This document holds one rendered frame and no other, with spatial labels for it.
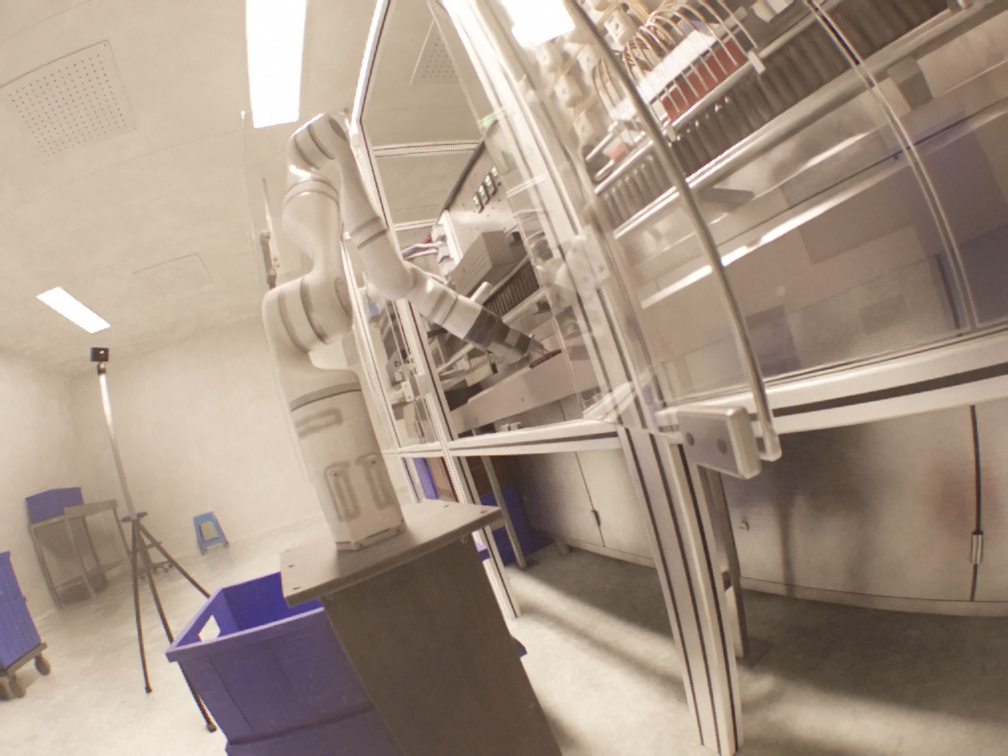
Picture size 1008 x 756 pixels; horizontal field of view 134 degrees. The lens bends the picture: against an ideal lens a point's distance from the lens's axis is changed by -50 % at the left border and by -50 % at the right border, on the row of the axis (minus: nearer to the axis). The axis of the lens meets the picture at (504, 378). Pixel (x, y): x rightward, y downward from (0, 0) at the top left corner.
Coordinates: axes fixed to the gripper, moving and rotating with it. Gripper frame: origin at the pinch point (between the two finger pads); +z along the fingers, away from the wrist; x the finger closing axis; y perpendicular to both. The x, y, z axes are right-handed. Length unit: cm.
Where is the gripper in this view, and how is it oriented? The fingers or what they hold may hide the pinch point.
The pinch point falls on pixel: (551, 356)
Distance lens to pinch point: 89.4
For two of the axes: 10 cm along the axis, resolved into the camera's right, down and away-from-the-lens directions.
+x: 3.8, -2.1, -9.0
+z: 8.4, 4.8, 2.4
